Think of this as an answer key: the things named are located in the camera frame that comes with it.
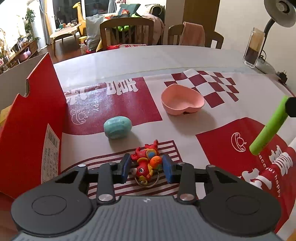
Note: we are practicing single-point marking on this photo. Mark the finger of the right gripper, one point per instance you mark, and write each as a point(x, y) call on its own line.
point(290, 105)

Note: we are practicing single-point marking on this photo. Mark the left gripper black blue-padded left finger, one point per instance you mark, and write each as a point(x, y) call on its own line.
point(107, 175)

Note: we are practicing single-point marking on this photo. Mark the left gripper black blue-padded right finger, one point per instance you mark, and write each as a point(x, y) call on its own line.
point(186, 176)

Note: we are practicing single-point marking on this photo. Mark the green tube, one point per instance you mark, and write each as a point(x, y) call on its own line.
point(270, 129)

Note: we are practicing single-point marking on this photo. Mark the red parrot keychain toy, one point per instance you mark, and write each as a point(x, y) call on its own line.
point(146, 165)

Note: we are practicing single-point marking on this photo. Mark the teal egg-shaped case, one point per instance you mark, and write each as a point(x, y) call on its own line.
point(117, 127)

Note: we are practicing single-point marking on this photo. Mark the red white printed mat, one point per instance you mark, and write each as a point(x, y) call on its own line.
point(237, 107)

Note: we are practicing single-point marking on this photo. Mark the glass jar dark contents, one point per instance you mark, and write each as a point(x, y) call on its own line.
point(254, 47)

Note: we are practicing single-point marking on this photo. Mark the pink heart-shaped bowl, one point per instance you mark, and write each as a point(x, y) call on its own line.
point(177, 99)

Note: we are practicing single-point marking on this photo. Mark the grey desk lamp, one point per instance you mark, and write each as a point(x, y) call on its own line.
point(278, 51)

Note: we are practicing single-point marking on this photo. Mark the red cardboard box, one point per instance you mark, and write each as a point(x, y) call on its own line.
point(32, 133)

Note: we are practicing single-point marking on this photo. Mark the chair with pink towel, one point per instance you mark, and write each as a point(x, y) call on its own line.
point(190, 34)

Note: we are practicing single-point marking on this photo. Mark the red seat cushion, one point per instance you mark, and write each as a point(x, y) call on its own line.
point(113, 47)

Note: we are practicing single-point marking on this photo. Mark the wooden dining chair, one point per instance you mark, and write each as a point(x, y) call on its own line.
point(131, 30)

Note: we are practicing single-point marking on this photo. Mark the wooden tv cabinet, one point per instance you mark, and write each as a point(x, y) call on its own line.
point(28, 51)

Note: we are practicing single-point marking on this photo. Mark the wooden coffee table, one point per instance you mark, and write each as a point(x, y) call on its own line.
point(64, 33)

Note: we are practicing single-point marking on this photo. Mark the yellow giraffe toy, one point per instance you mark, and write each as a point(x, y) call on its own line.
point(81, 21)

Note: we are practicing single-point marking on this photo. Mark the sofa with clothes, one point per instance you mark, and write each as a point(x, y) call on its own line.
point(154, 12)

